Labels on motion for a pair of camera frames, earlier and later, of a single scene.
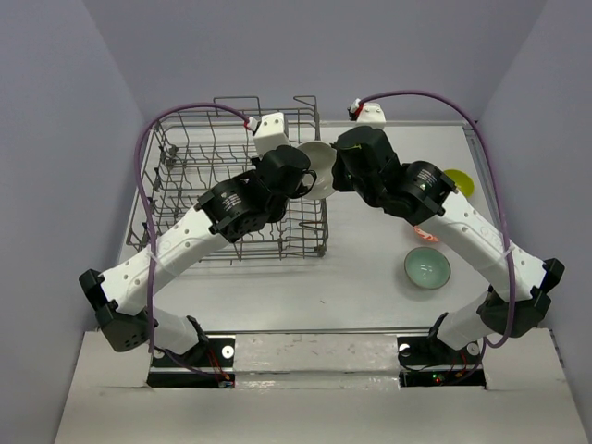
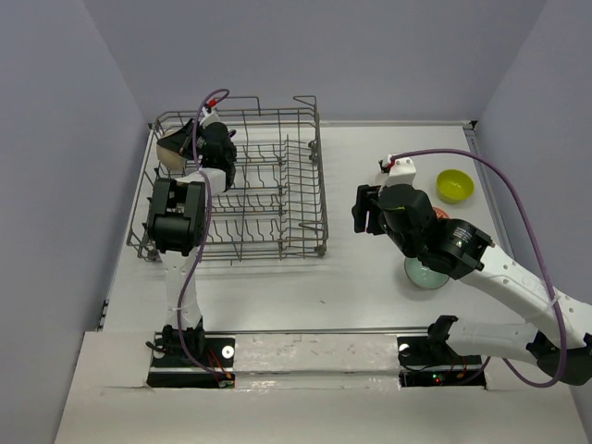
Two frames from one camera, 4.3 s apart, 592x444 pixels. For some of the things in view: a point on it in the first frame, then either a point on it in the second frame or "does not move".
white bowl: [322, 156] → [170, 159]
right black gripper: [341, 180] → [366, 199]
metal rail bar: [315, 330] does not move
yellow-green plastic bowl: [462, 181] does not move
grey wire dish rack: [190, 153] does not move
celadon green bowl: [427, 267] does not move
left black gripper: [256, 161] → [180, 140]
